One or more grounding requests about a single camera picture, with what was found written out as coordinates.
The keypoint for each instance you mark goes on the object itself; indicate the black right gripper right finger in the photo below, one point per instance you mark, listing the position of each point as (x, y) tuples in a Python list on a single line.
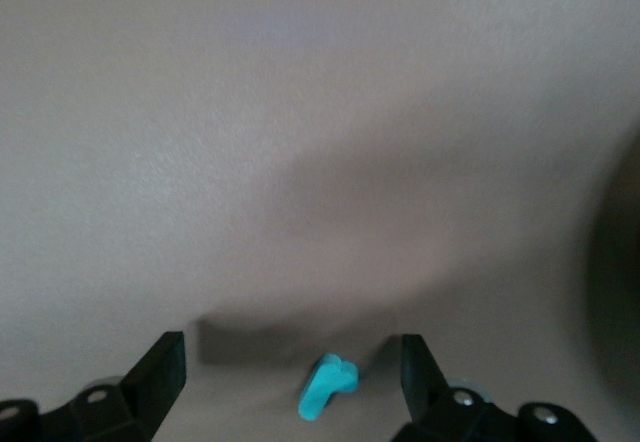
[(450, 417)]

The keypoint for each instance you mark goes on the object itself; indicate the brown table cover sheet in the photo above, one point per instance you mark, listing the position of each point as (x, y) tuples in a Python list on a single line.
[(200, 112)]

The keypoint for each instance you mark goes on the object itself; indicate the teal letter r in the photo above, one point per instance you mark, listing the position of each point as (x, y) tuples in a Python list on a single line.
[(325, 387)]

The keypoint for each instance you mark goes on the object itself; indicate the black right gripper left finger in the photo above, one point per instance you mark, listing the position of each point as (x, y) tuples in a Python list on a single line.
[(125, 412)]

